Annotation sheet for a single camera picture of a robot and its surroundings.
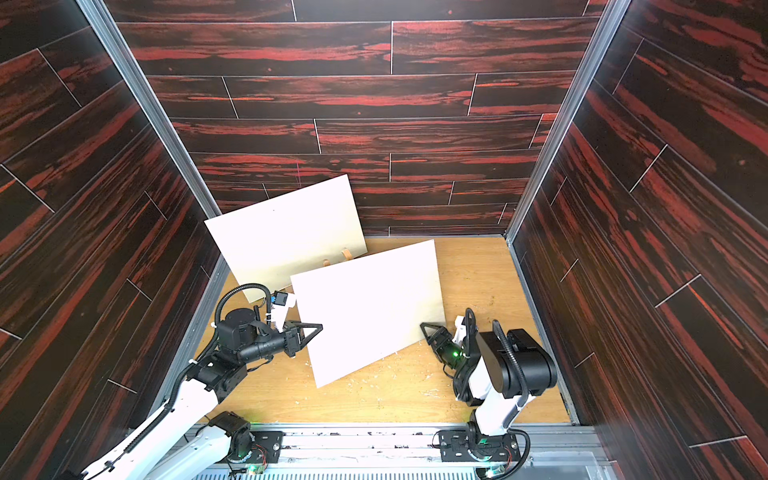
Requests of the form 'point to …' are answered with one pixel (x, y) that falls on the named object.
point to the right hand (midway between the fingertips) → (429, 328)
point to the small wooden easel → (326, 262)
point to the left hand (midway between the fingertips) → (322, 330)
